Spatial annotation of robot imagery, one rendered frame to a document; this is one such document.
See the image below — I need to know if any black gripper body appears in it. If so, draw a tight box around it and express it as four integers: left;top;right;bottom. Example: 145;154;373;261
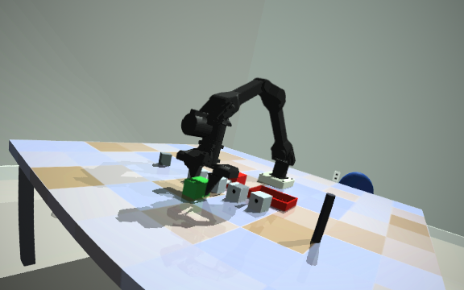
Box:
176;138;239;179

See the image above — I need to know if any black cylinder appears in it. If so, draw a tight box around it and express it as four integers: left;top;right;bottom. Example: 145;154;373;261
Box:
311;193;336;243

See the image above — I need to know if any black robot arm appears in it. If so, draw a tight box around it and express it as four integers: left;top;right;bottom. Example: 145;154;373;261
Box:
181;78;296;180

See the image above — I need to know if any red tray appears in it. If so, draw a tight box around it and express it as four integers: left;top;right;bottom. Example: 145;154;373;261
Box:
247;185;298;212

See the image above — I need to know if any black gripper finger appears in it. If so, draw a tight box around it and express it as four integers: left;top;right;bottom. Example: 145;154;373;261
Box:
184;164;203;177
205;172;222;196

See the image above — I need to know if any red block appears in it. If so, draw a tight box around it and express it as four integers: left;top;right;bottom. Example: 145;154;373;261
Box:
226;172;247;187

